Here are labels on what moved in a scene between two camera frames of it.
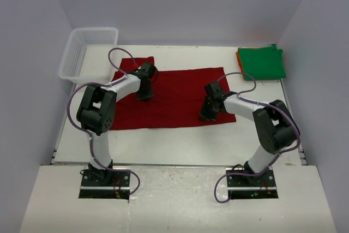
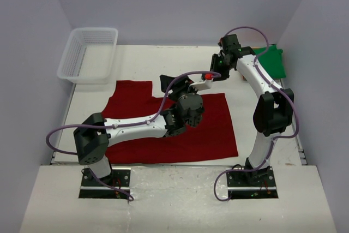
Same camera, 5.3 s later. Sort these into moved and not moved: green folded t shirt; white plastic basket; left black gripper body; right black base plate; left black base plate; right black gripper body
Moved: left black gripper body; right black gripper body
Not moved: green folded t shirt; white plastic basket; right black base plate; left black base plate
